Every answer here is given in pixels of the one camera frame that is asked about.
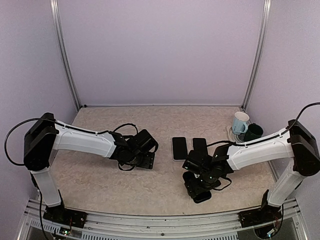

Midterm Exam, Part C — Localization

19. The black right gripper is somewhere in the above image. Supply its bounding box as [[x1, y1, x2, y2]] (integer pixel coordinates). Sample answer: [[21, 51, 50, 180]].
[[185, 170, 221, 198]]

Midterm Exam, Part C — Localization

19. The purple phone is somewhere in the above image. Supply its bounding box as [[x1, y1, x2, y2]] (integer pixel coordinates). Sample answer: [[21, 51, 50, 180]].
[[192, 137, 208, 153]]

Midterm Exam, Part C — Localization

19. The lilac silicone phone case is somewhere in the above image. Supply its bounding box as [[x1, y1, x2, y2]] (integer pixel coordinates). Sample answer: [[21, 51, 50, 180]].
[[171, 136, 190, 163]]

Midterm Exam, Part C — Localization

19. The black phone case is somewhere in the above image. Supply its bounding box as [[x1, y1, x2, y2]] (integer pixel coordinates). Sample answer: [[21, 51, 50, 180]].
[[193, 191, 212, 204]]

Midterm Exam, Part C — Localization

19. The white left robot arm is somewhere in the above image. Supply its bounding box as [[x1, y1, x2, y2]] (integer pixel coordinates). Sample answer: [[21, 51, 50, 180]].
[[23, 112, 159, 223]]

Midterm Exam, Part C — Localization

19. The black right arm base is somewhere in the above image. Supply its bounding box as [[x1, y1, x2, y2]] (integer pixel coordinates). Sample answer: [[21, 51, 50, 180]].
[[238, 190, 283, 228]]

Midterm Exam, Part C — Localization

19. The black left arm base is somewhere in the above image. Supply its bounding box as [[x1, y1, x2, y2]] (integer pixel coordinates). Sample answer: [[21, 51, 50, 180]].
[[43, 190, 88, 229]]

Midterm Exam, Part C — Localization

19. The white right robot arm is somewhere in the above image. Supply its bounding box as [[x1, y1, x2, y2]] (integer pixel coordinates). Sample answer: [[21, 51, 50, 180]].
[[182, 119, 320, 222]]

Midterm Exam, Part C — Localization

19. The white saucer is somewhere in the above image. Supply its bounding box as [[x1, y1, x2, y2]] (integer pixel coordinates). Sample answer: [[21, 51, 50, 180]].
[[226, 125, 245, 144]]

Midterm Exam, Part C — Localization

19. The light blue ceramic mug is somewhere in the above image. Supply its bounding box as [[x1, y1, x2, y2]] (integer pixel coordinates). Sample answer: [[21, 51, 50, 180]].
[[231, 111, 250, 135]]

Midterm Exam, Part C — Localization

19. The dark green cup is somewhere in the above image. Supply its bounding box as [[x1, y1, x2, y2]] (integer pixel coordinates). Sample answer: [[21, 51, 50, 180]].
[[244, 123, 264, 142]]

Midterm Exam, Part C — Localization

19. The aluminium front rail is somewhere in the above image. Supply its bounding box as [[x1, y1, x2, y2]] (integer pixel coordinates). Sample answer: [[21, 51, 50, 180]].
[[23, 197, 305, 240]]

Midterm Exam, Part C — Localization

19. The aluminium right corner post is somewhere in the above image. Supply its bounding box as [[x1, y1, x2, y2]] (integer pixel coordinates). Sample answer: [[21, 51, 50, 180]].
[[241, 0, 272, 112]]

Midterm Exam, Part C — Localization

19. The aluminium corner post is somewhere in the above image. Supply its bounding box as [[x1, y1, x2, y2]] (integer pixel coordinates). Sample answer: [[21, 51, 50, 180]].
[[241, 0, 272, 112], [49, 0, 82, 112]]

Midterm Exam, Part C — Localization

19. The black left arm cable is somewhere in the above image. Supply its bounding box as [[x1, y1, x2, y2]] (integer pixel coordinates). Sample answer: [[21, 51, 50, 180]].
[[4, 118, 140, 166]]

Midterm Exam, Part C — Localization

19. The aluminium left corner post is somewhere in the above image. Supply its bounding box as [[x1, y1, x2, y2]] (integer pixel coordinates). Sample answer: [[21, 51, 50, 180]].
[[49, 0, 82, 112]]

